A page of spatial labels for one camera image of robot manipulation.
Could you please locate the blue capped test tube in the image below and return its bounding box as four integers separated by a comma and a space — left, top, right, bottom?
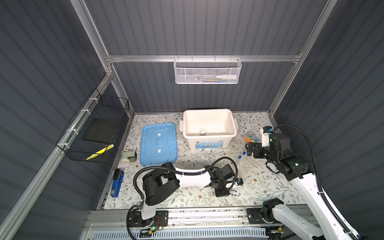
237, 155, 244, 168
241, 152, 247, 164

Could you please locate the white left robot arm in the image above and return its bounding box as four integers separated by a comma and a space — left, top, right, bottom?
140, 163, 244, 221

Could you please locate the highlighter marker pack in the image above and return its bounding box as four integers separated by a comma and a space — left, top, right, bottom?
242, 133, 260, 143

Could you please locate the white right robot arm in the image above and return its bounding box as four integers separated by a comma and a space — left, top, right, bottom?
245, 126, 364, 240

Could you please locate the white plastic storage box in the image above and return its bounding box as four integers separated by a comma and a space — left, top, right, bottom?
179, 109, 239, 150

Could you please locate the black wire wall basket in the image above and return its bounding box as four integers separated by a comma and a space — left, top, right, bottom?
56, 90, 130, 164

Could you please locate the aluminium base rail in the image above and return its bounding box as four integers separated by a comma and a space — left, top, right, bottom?
85, 206, 281, 230

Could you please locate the white wire wall basket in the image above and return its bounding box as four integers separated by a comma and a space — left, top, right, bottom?
173, 58, 242, 85

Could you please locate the blue plastic box lid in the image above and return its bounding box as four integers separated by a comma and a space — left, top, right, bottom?
140, 123, 178, 166

